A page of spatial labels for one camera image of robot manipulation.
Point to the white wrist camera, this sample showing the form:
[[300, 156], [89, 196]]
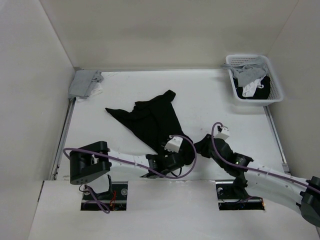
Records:
[[222, 133], [173, 144]]

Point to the white plastic laundry basket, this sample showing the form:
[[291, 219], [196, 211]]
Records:
[[276, 93]]

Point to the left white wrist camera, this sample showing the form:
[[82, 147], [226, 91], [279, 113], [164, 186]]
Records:
[[173, 144]]

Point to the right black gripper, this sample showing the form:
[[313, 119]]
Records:
[[203, 145]]

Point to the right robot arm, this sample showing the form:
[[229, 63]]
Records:
[[255, 180]]

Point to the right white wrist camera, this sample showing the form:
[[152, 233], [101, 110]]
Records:
[[222, 133]]

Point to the folded white tank top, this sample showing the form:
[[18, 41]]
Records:
[[98, 89]]

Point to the black tank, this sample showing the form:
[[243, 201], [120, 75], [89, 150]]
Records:
[[151, 121], [260, 94]]

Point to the white tank top in basket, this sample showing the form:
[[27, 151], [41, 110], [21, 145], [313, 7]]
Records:
[[250, 89]]

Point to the folded grey tank top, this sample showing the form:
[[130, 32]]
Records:
[[84, 82]]

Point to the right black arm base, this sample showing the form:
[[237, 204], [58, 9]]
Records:
[[230, 198]]

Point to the black tank top in basket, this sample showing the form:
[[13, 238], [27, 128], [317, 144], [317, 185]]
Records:
[[260, 94]]

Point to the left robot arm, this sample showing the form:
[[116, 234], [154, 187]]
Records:
[[93, 164]]

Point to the grey tank top in basket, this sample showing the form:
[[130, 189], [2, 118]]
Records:
[[248, 71]]

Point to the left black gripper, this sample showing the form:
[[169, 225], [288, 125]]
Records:
[[169, 152]]

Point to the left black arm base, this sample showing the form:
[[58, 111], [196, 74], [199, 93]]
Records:
[[115, 199]]

